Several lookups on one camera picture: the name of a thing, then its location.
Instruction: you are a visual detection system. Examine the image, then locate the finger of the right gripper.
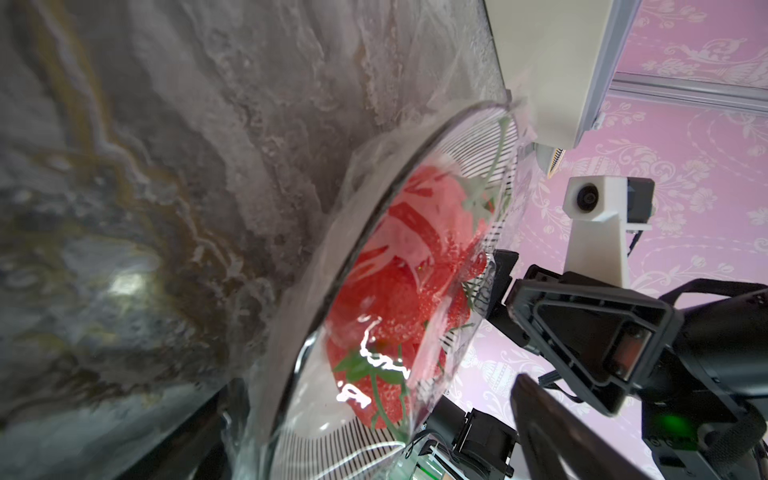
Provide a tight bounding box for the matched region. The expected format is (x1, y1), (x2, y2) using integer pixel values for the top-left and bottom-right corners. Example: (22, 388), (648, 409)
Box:
(485, 249), (528, 348)

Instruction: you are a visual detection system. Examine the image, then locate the beige plastic wrap dispenser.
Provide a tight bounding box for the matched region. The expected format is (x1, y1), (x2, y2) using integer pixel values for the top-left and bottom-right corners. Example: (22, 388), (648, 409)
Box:
(485, 0), (640, 150)

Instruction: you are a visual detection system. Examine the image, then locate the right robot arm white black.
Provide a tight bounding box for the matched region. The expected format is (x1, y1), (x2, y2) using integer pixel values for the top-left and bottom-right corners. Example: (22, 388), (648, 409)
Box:
(486, 250), (767, 479)

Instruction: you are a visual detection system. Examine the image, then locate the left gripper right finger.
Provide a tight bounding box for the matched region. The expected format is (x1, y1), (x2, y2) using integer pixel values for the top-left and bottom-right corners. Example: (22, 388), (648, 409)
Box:
(510, 374), (646, 480)

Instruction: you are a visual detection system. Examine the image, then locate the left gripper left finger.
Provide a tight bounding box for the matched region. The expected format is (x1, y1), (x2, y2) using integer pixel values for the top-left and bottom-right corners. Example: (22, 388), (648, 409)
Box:
(119, 383), (240, 479)

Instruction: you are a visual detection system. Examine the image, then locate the striped plate of strawberries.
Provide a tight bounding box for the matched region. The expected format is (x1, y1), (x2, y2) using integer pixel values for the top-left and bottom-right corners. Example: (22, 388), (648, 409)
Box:
(232, 102), (521, 479)

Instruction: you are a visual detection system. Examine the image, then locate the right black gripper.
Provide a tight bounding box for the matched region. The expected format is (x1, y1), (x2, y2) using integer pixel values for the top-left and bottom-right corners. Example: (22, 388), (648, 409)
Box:
(506, 279), (767, 432)

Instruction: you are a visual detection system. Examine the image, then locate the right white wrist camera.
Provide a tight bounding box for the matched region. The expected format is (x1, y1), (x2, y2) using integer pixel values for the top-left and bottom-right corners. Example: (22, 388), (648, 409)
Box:
(563, 176), (655, 288)

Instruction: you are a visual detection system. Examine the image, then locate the patterned plate with peaches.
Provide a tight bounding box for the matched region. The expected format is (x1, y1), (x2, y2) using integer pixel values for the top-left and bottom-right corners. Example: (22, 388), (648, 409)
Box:
(534, 143), (565, 178)

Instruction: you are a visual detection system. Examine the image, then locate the red strawberries pile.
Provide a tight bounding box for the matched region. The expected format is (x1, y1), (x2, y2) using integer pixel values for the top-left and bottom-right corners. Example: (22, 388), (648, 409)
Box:
(326, 158), (495, 429)

